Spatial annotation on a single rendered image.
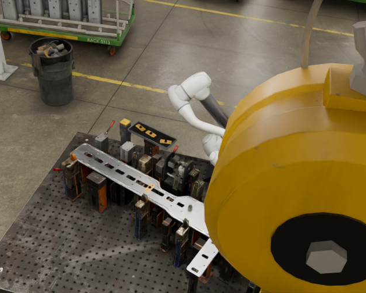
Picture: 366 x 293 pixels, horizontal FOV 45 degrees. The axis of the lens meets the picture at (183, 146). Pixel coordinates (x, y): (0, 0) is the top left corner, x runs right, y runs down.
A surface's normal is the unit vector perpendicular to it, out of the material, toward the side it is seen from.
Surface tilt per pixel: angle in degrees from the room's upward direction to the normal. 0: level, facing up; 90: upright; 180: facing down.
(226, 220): 89
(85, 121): 0
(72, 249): 0
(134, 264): 0
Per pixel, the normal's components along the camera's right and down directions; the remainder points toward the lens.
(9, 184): 0.07, -0.76
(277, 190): -0.35, 0.49
